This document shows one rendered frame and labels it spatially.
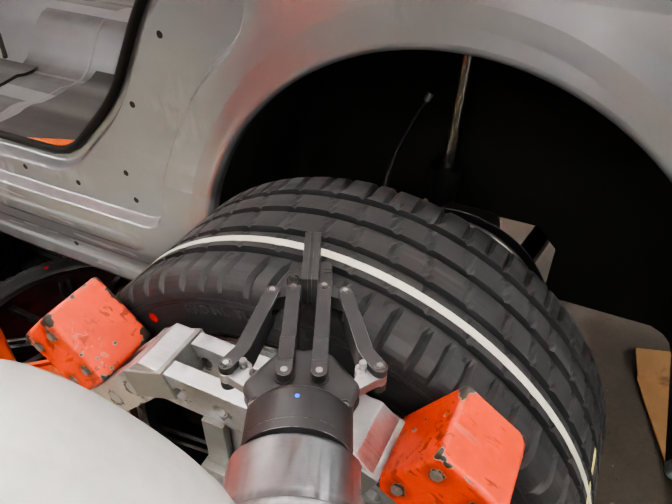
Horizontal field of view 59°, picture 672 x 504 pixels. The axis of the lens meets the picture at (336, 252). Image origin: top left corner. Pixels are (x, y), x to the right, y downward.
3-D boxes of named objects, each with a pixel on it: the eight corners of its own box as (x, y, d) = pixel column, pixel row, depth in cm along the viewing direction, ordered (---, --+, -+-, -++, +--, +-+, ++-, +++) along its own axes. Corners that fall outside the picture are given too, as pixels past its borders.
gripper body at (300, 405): (236, 494, 41) (253, 387, 48) (358, 497, 41) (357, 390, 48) (225, 429, 37) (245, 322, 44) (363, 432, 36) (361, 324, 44)
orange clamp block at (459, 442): (457, 464, 55) (530, 437, 48) (430, 540, 49) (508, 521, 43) (402, 414, 54) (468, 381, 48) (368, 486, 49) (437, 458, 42)
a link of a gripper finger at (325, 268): (316, 298, 50) (352, 299, 50) (319, 261, 54) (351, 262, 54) (316, 311, 51) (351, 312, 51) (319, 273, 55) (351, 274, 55)
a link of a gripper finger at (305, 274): (309, 304, 53) (301, 304, 53) (313, 255, 58) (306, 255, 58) (309, 279, 51) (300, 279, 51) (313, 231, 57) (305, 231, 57)
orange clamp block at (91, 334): (154, 333, 66) (97, 273, 64) (103, 383, 60) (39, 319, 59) (129, 350, 71) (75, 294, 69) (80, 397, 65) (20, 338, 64)
